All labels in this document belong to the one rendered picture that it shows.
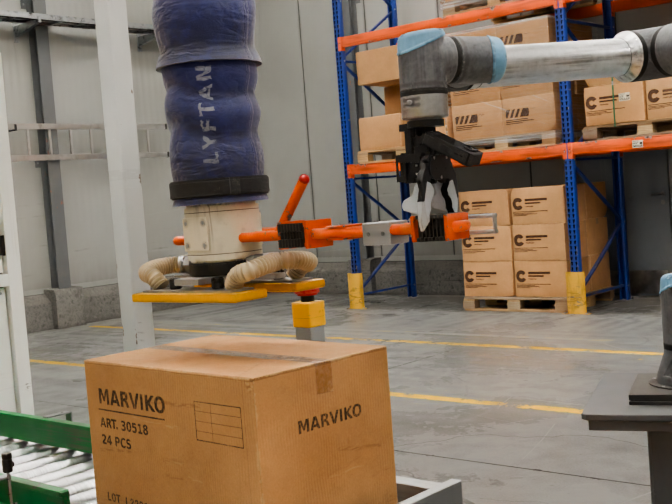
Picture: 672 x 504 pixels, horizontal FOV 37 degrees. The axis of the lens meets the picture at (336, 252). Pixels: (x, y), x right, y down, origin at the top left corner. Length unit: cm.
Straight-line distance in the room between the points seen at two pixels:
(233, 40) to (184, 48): 11
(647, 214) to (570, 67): 862
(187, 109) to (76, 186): 1016
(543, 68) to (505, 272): 807
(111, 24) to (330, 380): 344
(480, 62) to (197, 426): 93
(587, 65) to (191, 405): 112
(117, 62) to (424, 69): 349
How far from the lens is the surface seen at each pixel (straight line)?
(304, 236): 210
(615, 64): 236
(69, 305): 1199
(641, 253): 1092
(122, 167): 522
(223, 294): 213
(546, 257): 999
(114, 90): 525
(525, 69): 221
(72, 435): 331
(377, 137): 1106
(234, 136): 224
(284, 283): 227
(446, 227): 187
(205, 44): 224
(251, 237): 221
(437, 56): 193
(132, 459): 237
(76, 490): 293
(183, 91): 226
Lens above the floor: 129
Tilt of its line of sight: 3 degrees down
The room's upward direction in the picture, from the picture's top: 4 degrees counter-clockwise
